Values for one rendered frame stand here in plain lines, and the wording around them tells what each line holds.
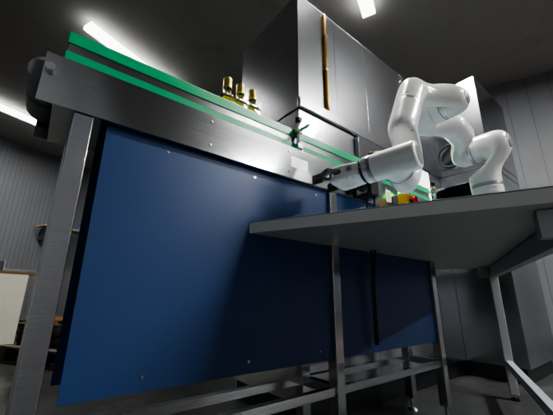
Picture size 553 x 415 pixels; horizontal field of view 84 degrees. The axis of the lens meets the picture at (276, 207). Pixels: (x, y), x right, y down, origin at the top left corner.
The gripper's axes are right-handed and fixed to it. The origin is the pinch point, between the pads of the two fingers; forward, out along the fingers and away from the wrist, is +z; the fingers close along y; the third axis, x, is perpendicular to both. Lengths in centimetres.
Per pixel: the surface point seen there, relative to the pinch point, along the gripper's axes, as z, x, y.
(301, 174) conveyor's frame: 7.8, 5.7, -1.4
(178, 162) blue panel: 17.6, -2.5, -44.1
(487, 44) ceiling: -52, 240, 273
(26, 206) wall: 661, 150, 14
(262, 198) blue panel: 12.9, -6.4, -15.8
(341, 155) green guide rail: 4.7, 21.9, 23.0
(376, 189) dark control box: -5.8, 5.5, 30.5
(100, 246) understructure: 21, -27, -58
